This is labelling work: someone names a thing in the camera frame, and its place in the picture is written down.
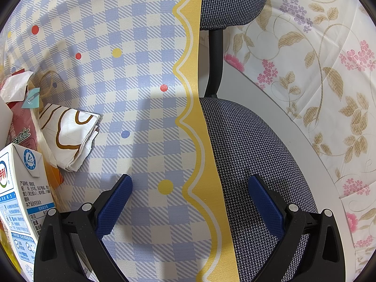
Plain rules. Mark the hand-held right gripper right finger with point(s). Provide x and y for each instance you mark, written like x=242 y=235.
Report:
x=264 y=205

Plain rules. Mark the teal paper tag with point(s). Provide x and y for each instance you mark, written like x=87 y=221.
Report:
x=33 y=98

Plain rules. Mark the white milk carton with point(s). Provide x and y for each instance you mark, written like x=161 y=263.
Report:
x=23 y=188

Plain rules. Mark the red snack packet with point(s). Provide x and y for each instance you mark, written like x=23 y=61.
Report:
x=23 y=123

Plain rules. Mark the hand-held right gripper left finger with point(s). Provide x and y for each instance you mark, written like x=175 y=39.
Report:
x=116 y=205

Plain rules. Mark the floral plastic sheet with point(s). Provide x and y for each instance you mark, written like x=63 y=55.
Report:
x=323 y=64

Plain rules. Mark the grey fabric chair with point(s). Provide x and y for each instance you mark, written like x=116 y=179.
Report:
x=249 y=141

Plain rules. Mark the blue checkered tablecloth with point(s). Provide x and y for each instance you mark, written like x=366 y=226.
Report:
x=117 y=94

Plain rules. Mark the white smooth item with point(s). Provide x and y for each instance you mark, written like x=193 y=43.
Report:
x=4 y=123

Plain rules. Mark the crumpled white paper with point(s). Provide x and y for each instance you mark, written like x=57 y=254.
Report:
x=14 y=85

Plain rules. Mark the white wrapper with brown lines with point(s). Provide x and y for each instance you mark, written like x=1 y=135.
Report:
x=70 y=135

